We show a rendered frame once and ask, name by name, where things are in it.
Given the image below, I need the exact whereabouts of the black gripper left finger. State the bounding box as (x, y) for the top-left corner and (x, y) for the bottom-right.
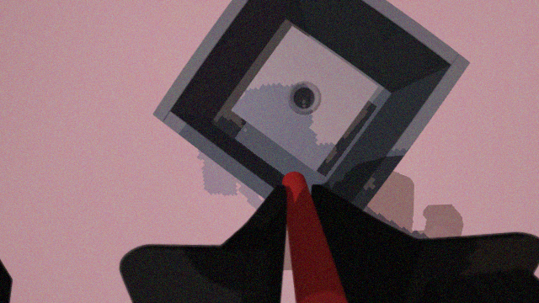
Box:
(119, 185), (287, 303)

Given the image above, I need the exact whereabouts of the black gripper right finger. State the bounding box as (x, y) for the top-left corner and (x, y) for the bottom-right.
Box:
(312, 184), (539, 303)

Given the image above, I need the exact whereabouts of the red peg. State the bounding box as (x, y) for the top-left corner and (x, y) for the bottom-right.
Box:
(282, 172), (348, 303)

